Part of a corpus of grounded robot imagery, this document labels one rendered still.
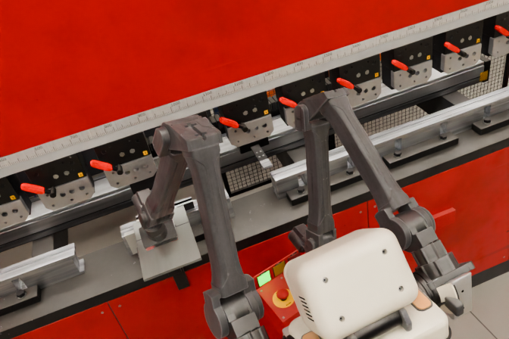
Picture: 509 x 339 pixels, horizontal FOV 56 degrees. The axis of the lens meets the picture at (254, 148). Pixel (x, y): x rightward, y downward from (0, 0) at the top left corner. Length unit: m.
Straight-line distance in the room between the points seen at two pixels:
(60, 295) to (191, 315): 0.46
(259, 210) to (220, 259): 0.81
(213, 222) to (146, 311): 0.90
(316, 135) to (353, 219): 0.64
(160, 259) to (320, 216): 0.52
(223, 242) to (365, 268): 0.27
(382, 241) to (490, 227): 1.47
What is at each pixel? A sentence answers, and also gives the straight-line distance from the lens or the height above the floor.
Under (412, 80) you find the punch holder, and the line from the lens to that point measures 1.76.
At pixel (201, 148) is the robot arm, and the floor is 1.56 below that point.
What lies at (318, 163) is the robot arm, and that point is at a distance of 1.28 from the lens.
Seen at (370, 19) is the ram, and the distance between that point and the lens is 1.58.
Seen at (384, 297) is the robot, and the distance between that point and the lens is 0.93.
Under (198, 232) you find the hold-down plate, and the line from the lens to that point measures 1.70.
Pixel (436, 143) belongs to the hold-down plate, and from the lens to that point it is 1.96.
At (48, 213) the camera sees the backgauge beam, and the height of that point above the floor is 0.98.
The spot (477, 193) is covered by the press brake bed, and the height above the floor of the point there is 0.64.
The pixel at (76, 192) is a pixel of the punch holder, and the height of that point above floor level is 1.21.
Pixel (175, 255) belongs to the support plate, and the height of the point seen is 1.00.
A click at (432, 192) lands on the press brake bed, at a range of 1.97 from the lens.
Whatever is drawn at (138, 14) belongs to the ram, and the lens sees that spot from 1.33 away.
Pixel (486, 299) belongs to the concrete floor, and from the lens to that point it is 2.61.
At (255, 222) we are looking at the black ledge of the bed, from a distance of 1.72.
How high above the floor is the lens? 2.07
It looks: 35 degrees down
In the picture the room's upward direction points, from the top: 12 degrees counter-clockwise
